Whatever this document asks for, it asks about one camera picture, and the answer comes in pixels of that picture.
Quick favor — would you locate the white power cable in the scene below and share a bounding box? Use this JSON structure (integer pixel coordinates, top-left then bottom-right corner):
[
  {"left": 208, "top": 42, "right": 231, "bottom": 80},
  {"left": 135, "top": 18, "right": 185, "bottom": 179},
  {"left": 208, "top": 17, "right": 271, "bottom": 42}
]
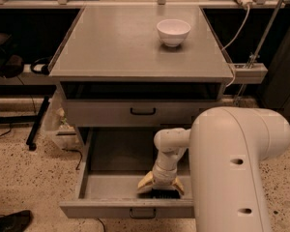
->
[{"left": 220, "top": 4, "right": 251, "bottom": 88}]

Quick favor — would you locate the blue rxbar blueberry bar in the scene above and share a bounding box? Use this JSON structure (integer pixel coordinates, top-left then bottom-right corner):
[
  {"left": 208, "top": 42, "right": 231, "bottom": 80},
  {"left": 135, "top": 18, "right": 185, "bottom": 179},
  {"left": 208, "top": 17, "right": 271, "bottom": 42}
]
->
[{"left": 151, "top": 189, "right": 180, "bottom": 199}]

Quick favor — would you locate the open grey middle drawer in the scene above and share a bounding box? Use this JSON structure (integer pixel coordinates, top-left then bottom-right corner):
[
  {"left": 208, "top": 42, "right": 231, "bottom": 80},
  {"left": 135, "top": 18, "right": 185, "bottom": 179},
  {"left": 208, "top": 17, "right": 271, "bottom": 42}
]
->
[{"left": 60, "top": 128, "right": 194, "bottom": 219}]

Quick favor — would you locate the black floor cable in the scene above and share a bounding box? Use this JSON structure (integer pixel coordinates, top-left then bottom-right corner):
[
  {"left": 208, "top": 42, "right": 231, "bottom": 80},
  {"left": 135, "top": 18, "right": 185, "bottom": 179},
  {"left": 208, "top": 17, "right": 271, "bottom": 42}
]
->
[{"left": 61, "top": 148, "right": 84, "bottom": 171}]

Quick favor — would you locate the clear plastic bin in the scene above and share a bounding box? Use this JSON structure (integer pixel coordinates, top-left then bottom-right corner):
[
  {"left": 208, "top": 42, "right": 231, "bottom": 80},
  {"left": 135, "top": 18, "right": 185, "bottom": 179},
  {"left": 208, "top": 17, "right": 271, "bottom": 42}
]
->
[{"left": 42, "top": 90, "right": 79, "bottom": 150}]

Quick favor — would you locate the black shoe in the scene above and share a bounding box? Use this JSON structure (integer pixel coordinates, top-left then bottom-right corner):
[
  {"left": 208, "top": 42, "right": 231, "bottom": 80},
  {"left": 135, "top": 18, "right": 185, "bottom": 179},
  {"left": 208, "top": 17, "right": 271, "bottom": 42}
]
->
[{"left": 0, "top": 210, "right": 32, "bottom": 232}]

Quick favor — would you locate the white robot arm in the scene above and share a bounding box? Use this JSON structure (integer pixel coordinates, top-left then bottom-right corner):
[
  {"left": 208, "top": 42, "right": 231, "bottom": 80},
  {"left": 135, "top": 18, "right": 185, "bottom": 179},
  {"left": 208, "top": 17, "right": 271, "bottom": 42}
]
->
[{"left": 137, "top": 106, "right": 290, "bottom": 232}]

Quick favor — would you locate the metal pole stand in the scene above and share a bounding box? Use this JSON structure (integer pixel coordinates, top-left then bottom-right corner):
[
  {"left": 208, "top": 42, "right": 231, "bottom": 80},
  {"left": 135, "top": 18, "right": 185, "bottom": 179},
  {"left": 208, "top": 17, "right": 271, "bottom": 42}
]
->
[{"left": 234, "top": 0, "right": 284, "bottom": 106}]

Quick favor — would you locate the grey drawer cabinet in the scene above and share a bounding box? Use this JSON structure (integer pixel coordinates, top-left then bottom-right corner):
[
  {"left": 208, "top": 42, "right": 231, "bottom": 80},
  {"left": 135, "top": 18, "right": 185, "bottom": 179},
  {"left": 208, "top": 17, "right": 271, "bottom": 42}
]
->
[{"left": 48, "top": 5, "right": 234, "bottom": 151}]

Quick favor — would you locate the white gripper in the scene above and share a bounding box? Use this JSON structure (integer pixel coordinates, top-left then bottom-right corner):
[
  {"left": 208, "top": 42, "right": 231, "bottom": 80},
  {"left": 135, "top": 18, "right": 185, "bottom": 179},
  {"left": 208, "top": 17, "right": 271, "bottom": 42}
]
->
[{"left": 137, "top": 164, "right": 185, "bottom": 195}]

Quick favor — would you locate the grey side shelf rail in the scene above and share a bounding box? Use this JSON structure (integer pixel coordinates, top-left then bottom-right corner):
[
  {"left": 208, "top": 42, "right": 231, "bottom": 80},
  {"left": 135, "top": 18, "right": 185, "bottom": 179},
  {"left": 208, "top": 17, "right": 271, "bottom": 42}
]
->
[{"left": 229, "top": 63, "right": 268, "bottom": 84}]

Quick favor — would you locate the white ceramic bowl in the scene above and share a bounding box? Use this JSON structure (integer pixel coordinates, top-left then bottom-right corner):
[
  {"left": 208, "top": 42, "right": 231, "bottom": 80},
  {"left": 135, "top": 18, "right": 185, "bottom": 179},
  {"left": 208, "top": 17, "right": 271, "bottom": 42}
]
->
[{"left": 157, "top": 19, "right": 191, "bottom": 47}]

